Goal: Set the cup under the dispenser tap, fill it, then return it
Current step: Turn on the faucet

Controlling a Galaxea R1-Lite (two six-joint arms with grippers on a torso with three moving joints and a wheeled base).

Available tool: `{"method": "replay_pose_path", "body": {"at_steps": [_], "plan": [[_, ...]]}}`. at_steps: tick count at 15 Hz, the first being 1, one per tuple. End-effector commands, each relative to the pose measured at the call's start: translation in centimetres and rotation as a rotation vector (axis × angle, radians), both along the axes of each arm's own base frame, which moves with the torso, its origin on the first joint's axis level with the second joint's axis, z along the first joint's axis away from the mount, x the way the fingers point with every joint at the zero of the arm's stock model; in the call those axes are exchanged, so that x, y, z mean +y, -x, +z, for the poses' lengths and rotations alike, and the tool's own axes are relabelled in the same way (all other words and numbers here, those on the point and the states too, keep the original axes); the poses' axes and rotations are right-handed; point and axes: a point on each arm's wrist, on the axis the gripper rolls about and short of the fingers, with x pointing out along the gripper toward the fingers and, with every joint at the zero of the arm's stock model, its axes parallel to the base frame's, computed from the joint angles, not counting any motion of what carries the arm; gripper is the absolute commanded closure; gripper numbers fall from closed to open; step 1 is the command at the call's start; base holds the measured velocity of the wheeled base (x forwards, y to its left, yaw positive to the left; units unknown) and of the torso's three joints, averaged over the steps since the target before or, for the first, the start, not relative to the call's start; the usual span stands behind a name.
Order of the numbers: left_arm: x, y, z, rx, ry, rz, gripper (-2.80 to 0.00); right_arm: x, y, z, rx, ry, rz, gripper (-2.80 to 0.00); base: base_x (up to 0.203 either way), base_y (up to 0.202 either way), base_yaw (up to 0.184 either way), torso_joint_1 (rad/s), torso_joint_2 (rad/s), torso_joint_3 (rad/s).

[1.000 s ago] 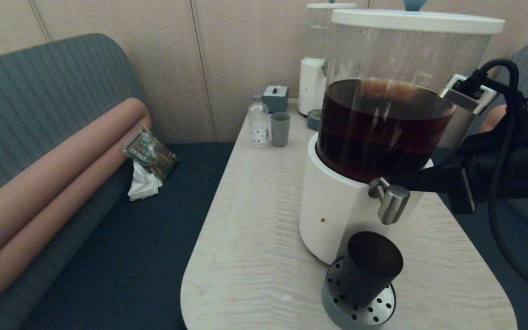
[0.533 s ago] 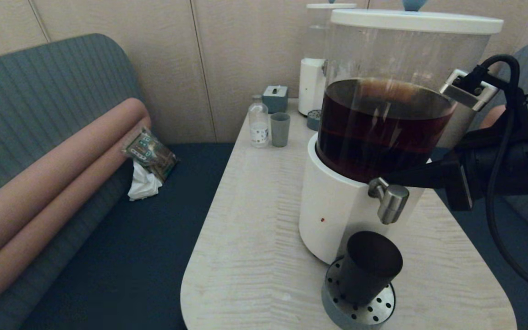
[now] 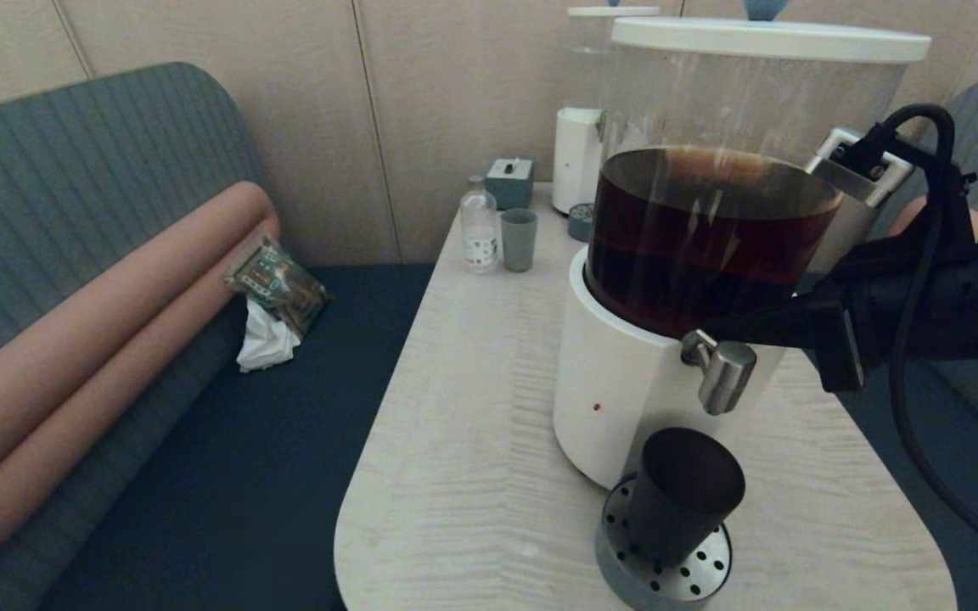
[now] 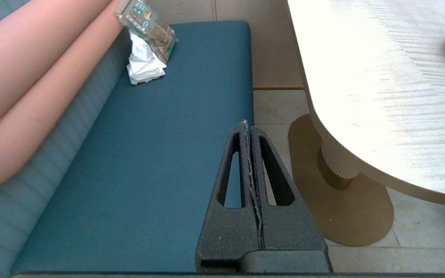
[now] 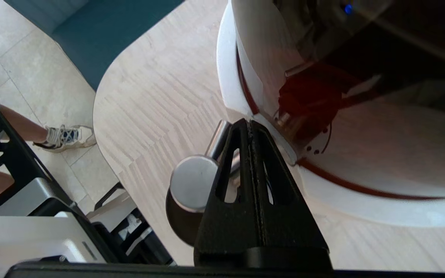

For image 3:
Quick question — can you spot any grey-green cup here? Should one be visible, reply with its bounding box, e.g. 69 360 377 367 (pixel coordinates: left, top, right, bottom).
500 209 538 273

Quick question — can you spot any green snack package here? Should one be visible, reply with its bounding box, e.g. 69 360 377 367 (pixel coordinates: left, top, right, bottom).
224 235 330 334

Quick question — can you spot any round grey perforated drip tray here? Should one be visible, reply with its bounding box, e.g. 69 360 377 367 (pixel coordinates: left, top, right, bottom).
595 475 733 611

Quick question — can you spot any black plastic cup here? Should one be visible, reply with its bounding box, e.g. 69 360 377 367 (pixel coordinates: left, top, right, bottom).
625 427 746 569

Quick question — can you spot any far empty drink dispenser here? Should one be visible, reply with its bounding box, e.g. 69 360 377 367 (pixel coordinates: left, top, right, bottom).
552 5 660 216

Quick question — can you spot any small grey drip tray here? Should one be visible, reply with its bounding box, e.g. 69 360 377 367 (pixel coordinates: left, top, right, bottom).
567 203 597 243

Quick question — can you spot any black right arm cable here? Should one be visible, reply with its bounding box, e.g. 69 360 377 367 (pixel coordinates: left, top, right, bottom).
858 104 978 568

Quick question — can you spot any small grey box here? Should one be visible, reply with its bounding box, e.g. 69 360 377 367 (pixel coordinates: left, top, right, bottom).
486 157 535 210

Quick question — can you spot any crumpled white tissue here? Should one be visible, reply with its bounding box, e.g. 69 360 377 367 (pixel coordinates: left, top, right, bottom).
237 297 303 373

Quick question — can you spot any large tea drink dispenser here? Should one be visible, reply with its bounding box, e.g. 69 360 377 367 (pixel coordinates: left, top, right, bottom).
552 17 933 491

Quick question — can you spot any metal dispenser tap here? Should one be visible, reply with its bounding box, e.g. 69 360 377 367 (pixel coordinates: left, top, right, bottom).
680 329 757 417

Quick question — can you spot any teal bench sofa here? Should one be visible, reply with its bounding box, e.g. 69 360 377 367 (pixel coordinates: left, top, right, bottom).
0 61 437 611
795 72 978 611

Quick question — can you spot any clear plastic bottle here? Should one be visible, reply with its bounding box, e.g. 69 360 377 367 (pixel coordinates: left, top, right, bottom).
460 174 500 274

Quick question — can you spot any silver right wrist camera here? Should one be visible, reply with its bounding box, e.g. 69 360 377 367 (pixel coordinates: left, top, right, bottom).
805 127 916 274

